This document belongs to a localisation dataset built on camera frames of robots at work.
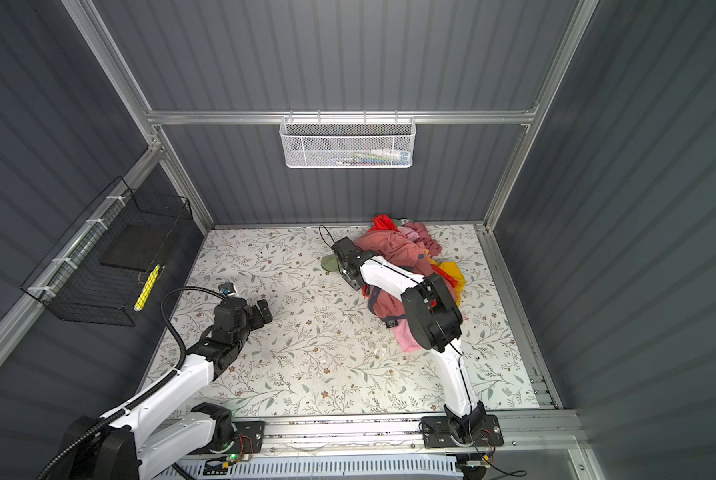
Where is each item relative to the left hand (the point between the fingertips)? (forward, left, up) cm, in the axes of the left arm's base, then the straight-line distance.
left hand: (251, 306), depth 86 cm
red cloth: (+32, -43, +1) cm, 53 cm away
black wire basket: (+2, +31, +18) cm, 36 cm away
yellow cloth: (+11, -62, 0) cm, 63 cm away
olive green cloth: (+20, -22, -6) cm, 30 cm away
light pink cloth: (-8, -45, -8) cm, 46 cm away
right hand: (+14, -35, -4) cm, 38 cm away
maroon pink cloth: (+29, -54, -1) cm, 61 cm away
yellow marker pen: (-4, +19, +17) cm, 26 cm away
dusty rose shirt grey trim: (+13, -45, +7) cm, 48 cm away
